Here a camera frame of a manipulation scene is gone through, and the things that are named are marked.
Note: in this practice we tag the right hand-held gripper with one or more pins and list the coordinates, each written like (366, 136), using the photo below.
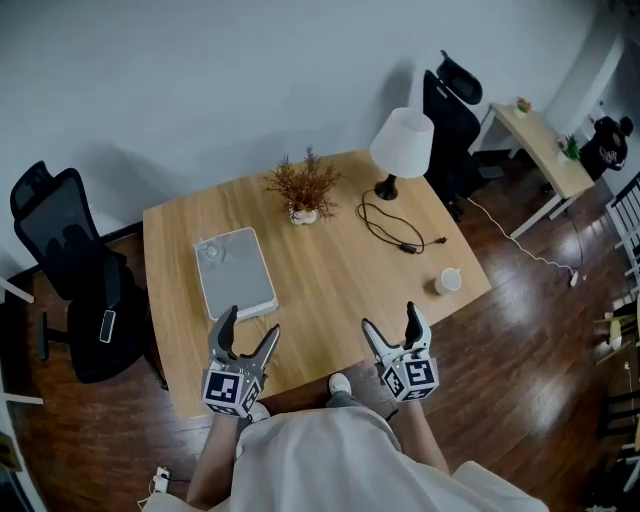
(412, 377)

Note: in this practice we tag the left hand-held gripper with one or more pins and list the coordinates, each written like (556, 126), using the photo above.
(222, 390)

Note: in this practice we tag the white ceramic cup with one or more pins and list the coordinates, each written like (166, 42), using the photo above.
(449, 281)

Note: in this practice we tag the clear drinking glass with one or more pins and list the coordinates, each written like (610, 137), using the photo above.
(212, 250)

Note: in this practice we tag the person's right forearm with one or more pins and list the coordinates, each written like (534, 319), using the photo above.
(422, 440)

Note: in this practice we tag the person's left forearm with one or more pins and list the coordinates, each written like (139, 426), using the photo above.
(212, 460)

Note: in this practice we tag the white grey rectangular tray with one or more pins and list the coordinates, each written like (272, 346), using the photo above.
(240, 280)

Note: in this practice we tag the person's right white shoe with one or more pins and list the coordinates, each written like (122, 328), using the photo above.
(340, 384)

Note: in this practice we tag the person's grey trousers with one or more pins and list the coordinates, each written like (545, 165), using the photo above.
(345, 401)

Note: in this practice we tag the black smartphone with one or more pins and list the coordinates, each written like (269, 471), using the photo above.
(107, 326)

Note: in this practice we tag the person's white shirt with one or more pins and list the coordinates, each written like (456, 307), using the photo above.
(340, 465)

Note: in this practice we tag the white floor charger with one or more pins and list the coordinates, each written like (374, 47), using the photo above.
(161, 480)

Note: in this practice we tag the dried brown potted plant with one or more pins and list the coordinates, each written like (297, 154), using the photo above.
(305, 187)

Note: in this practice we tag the white power strip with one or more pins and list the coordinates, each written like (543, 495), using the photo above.
(574, 278)

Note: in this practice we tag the white shade table lamp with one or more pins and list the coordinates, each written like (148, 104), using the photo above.
(402, 145)

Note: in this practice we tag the black headrest office chair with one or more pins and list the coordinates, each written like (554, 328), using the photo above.
(450, 135)

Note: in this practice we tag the black mesh office chair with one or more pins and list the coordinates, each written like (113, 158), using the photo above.
(60, 235)

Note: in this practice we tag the pale yellow wooden rack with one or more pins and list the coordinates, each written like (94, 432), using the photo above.
(615, 332)

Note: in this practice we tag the light wooden desk white legs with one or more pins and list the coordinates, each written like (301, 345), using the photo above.
(545, 150)

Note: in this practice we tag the small green potted plant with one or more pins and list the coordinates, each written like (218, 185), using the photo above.
(569, 150)

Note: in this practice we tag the white railing chair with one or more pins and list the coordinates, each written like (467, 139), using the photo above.
(627, 220)

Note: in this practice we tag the small pink flower pot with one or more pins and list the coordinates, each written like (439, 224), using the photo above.
(522, 109)

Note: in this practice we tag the white frame table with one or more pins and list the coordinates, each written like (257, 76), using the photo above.
(15, 290)

